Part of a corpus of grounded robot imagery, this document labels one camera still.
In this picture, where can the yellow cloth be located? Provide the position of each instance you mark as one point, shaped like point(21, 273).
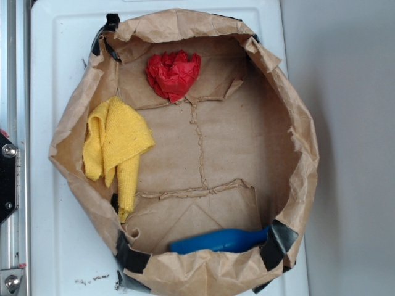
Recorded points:
point(117, 137)

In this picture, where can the brown paper bag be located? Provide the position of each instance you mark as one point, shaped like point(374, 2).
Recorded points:
point(238, 151)

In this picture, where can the red crumpled paper ball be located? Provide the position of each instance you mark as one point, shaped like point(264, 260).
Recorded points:
point(172, 75)

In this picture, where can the blue plastic bottle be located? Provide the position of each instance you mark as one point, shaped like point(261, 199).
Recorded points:
point(226, 240)

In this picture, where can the black bracket plate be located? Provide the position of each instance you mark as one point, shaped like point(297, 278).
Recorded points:
point(8, 178)

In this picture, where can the aluminium frame rail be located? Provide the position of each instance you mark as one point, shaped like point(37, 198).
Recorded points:
point(15, 115)

